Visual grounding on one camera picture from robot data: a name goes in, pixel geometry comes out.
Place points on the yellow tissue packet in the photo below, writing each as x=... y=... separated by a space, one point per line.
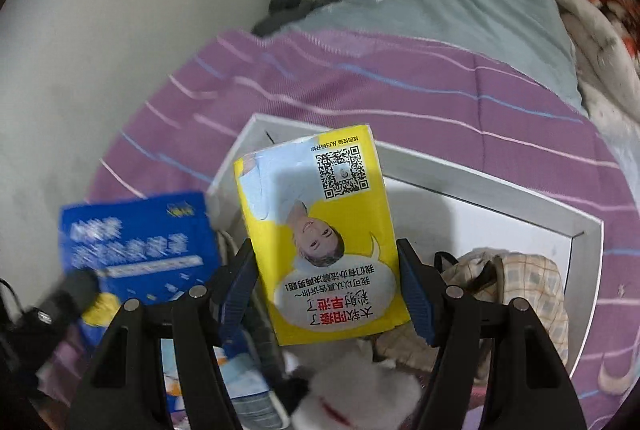
x=325 y=230

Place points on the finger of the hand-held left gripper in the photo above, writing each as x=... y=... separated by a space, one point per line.
x=70 y=292

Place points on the blue tissue packet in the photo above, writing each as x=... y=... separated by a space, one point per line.
x=140 y=240

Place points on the white shallow box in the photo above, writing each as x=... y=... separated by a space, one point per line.
x=500 y=220

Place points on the white quilt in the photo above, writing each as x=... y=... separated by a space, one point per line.
x=600 y=60

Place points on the grey green blanket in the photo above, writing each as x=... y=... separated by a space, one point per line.
x=450 y=5

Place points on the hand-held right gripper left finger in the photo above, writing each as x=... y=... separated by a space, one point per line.
x=240 y=290

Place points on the grey plaid slipper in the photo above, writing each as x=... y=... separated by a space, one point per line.
x=265 y=355

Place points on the white plush toy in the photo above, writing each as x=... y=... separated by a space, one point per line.
x=360 y=390

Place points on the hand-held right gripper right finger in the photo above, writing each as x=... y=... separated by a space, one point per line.
x=415 y=295

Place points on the beige plaid pouch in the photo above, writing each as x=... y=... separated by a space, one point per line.
x=525 y=290

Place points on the purple striped bedsheet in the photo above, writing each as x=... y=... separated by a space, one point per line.
x=400 y=90

